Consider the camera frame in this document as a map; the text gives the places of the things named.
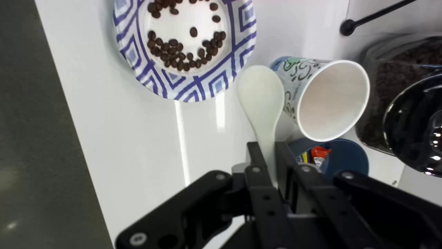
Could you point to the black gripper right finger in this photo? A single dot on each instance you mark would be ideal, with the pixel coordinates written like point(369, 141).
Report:
point(322, 218)

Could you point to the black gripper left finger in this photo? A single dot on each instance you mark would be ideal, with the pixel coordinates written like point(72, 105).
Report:
point(270, 215)

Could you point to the white plastic spoon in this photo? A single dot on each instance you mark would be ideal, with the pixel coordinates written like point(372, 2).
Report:
point(262, 99)

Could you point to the patterned paper cup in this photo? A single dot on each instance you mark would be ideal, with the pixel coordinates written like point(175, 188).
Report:
point(324, 99)

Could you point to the blue bowl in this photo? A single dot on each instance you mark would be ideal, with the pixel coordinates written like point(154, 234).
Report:
point(331, 158)

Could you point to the glass coffee bean jar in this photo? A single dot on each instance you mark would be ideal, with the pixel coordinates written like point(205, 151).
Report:
point(404, 115)

